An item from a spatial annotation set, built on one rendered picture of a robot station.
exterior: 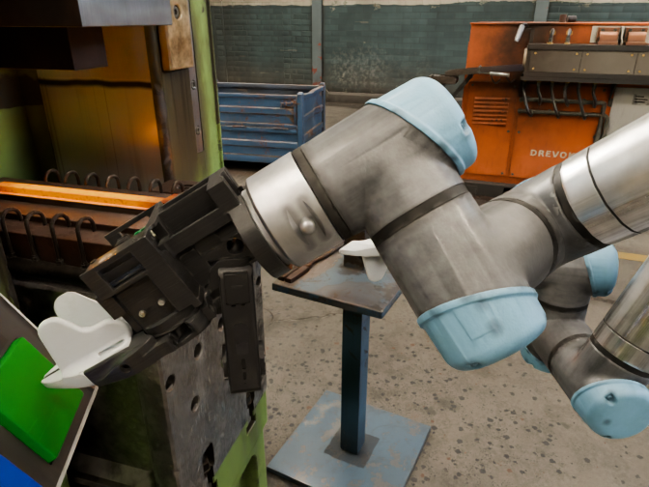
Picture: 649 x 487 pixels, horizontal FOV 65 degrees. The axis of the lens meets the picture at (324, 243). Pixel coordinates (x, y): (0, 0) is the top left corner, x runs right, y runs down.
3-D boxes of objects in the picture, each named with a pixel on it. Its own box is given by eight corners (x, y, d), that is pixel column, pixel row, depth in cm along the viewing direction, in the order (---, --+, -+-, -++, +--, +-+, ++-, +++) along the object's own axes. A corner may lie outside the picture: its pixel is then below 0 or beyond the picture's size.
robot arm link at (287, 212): (334, 218, 42) (354, 261, 34) (287, 246, 42) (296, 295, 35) (286, 141, 39) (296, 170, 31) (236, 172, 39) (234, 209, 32)
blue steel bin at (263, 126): (327, 156, 515) (327, 82, 486) (304, 178, 445) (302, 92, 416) (218, 149, 543) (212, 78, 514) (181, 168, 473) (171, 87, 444)
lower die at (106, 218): (196, 236, 93) (191, 191, 90) (128, 287, 75) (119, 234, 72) (13, 214, 104) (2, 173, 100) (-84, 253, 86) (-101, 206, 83)
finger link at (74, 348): (-1, 339, 38) (101, 276, 37) (57, 391, 40) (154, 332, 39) (-20, 365, 35) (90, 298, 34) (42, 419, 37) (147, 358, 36)
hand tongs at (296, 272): (381, 210, 176) (382, 207, 175) (393, 213, 174) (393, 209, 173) (277, 279, 129) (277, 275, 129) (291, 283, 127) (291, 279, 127)
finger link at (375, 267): (347, 291, 68) (408, 280, 71) (347, 251, 66) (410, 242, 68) (338, 281, 71) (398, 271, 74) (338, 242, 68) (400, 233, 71)
